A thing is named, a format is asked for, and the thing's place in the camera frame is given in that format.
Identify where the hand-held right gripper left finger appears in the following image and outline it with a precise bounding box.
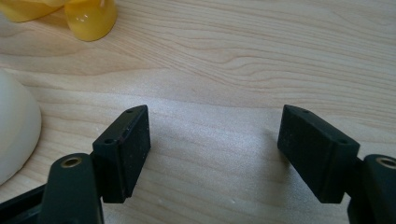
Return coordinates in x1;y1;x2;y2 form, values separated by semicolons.
36;105;152;224

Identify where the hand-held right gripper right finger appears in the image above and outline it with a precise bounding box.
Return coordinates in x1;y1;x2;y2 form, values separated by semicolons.
276;104;396;224

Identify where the white bowl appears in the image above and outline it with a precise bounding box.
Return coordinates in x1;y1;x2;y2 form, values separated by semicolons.
0;68;43;187

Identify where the yellow plastic toy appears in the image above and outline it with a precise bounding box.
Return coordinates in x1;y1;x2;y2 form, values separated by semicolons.
0;0;119;42

